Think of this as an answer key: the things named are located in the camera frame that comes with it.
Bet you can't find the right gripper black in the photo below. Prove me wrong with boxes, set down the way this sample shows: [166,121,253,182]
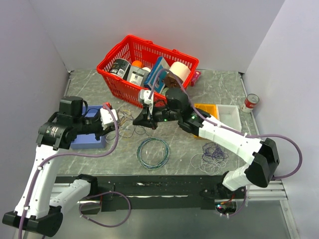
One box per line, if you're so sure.
[133,103,180,130]

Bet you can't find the multicolour wires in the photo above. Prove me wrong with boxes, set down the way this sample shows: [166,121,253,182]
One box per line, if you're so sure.
[105,108,152,141]

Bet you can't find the purple wire bundle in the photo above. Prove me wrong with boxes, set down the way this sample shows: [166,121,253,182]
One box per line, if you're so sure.
[201,141,229,163]

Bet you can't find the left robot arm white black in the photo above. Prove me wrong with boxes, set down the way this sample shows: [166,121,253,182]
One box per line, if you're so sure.
[2,96,119,239]

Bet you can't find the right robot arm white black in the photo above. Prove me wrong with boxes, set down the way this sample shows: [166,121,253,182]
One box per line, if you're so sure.
[133,88,279,198]

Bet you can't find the blue plastic bin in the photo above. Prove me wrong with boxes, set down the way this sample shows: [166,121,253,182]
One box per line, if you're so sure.
[70,106,106,149]

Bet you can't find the brown roll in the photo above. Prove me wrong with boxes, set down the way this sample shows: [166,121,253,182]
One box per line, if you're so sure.
[163,73,183,88]

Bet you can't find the grey labelled pouch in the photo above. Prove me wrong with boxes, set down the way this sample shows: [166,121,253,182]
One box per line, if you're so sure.
[127,66,151,86]

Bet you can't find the orange fruit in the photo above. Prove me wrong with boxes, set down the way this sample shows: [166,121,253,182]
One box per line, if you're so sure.
[132,60,144,68]

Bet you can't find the blue Harrys box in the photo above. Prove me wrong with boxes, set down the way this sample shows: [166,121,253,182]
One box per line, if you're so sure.
[143,56,169,94]

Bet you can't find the black cylindrical can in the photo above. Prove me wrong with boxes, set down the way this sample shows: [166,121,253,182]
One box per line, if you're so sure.
[108,58,131,80]

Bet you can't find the white paper towel roll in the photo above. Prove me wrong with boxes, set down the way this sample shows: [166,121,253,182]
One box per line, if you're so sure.
[169,61,191,83]

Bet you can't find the yellow plastic bin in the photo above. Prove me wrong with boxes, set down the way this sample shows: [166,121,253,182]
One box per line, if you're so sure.
[193,103,219,139]

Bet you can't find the pink small box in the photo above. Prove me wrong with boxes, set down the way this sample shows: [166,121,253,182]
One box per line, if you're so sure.
[190,70,201,87]

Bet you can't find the red plastic shopping basket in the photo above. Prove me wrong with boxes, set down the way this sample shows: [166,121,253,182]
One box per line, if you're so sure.
[96,35,199,108]

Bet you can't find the white plastic bin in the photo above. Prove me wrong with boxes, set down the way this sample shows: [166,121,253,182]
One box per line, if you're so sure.
[216,105,242,132]

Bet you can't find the red white soup can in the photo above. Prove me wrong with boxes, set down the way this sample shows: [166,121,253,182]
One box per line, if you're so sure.
[240,94,260,113]

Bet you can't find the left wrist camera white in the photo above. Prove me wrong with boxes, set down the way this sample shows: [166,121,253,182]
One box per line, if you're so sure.
[99,102,119,130]

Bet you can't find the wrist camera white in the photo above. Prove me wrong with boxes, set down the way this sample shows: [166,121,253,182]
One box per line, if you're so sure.
[139,89,154,111]
[99,102,119,130]

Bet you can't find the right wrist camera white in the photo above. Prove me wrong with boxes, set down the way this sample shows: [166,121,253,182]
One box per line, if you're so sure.
[139,89,154,111]

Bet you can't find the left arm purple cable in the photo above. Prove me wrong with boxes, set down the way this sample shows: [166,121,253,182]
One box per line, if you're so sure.
[17,104,132,239]

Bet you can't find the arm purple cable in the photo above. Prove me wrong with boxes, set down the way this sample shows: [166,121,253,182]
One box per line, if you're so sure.
[17,104,132,239]
[148,68,303,218]

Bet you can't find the green blue wire coil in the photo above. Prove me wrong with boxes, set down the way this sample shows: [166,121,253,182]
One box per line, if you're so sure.
[136,137,171,170]

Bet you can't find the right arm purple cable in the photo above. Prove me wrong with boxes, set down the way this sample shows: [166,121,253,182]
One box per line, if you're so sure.
[148,68,303,218]

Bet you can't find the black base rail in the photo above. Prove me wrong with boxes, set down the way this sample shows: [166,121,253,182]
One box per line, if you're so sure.
[54,175,247,212]

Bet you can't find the aluminium frame rail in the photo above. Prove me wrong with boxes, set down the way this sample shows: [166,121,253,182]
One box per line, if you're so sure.
[247,180,288,201]

